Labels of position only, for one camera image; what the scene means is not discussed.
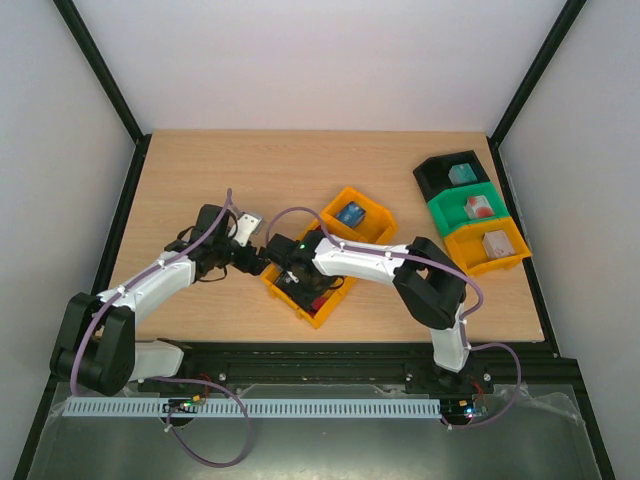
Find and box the red credit card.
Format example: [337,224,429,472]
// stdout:
[309,296,328,315]

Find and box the yellow three-compartment bin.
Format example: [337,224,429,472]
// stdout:
[261,187,398,329]

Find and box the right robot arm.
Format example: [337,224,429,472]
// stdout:
[264,230,484,392]

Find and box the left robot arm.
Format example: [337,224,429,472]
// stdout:
[50,205,266,396]

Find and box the blue card stack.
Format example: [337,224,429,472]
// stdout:
[335,201,366,229]

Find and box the teal card stack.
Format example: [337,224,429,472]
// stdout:
[448,163,477,185]

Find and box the white red card stack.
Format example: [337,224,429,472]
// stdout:
[464,195,495,220]

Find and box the black bin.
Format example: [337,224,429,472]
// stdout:
[413,150,489,202]

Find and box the green bin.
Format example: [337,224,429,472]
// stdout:
[427,182,509,237]

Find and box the yellow bin right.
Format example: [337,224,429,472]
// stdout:
[444,217,531,276]

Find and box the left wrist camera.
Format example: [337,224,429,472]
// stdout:
[232,212,263,247]

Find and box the light blue cable duct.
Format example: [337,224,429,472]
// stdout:
[62,398,441,419]

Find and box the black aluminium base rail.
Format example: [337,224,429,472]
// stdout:
[54,341,581,396]

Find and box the black frame post left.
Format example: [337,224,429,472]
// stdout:
[52,0,151,146]

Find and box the black frame post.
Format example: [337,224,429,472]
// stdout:
[489,0,589,146]
[52,0,151,146]

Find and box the black frame post right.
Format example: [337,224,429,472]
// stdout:
[489,0,589,146]

